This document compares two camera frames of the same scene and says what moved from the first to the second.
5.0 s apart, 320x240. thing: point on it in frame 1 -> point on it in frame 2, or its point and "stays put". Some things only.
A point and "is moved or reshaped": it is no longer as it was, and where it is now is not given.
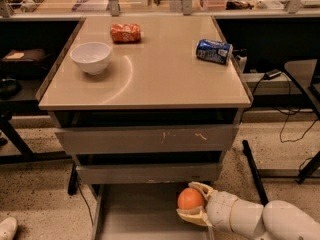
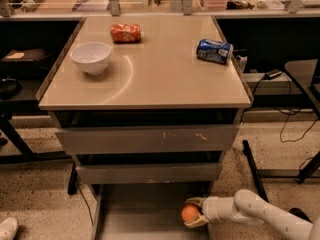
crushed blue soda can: x=215 y=51 stays put
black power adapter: x=270 y=74 stays put
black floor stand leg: x=255 y=172 stays put
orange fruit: x=190 y=198 is moved or reshaped
